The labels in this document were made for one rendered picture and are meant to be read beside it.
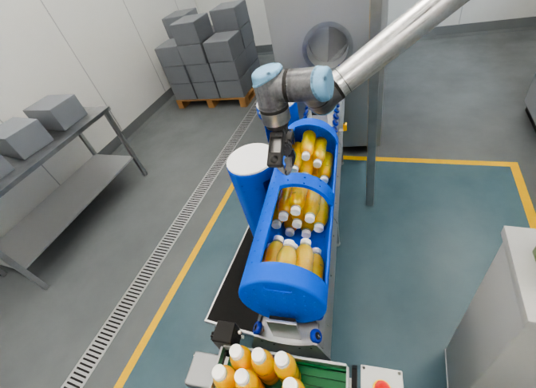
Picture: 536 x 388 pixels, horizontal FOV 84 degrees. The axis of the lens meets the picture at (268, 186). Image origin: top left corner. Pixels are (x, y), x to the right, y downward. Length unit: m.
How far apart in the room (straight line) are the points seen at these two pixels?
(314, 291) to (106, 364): 1.93
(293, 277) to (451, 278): 1.63
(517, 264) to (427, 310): 1.16
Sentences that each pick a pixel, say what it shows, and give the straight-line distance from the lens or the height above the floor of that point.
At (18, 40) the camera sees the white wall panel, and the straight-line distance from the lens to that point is 4.22.
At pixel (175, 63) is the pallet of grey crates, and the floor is 0.71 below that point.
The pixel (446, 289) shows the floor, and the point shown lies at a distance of 2.35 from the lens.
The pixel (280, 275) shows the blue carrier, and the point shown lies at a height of 1.23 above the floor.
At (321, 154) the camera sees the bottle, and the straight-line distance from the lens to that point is 1.44.
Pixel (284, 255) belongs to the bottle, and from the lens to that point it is 1.00.
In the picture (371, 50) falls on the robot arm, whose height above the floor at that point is 1.65.
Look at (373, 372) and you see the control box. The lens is 0.93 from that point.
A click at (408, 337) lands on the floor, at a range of 2.16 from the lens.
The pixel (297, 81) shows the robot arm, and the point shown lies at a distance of 0.83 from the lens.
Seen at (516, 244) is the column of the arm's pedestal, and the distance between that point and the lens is 1.21.
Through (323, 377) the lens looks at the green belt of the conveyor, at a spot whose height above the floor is 0.90.
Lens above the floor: 2.00
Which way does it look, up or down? 42 degrees down
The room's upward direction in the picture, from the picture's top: 16 degrees counter-clockwise
